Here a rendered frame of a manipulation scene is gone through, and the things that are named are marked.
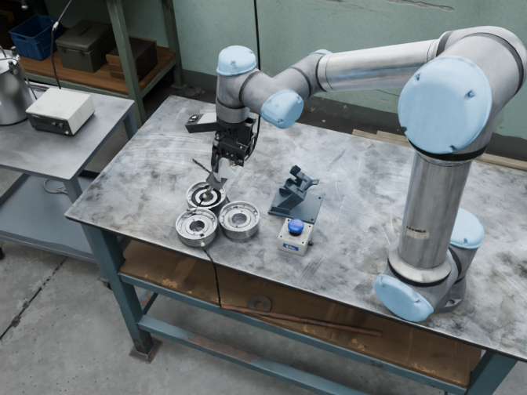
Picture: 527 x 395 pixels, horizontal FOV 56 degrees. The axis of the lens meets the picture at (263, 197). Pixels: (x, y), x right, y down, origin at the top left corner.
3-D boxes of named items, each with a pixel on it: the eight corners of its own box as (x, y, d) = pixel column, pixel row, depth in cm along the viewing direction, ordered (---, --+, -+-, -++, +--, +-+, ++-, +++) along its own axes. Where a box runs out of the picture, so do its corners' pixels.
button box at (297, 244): (277, 249, 125) (277, 237, 121) (286, 229, 129) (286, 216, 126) (307, 259, 123) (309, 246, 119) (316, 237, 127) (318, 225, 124)
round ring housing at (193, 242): (173, 223, 131) (171, 213, 128) (212, 214, 133) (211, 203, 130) (183, 254, 124) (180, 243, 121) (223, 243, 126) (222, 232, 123)
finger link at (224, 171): (231, 194, 122) (236, 165, 116) (210, 186, 124) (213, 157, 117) (237, 186, 125) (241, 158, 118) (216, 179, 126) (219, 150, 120)
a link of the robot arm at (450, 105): (456, 291, 103) (536, 43, 66) (419, 340, 96) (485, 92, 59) (404, 262, 110) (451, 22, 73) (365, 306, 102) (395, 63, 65)
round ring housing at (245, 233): (264, 236, 128) (264, 226, 125) (225, 245, 126) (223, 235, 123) (253, 208, 135) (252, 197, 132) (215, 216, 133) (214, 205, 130)
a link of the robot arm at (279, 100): (319, 83, 98) (278, 57, 102) (281, 108, 92) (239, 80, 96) (313, 114, 104) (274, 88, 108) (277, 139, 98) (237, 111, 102)
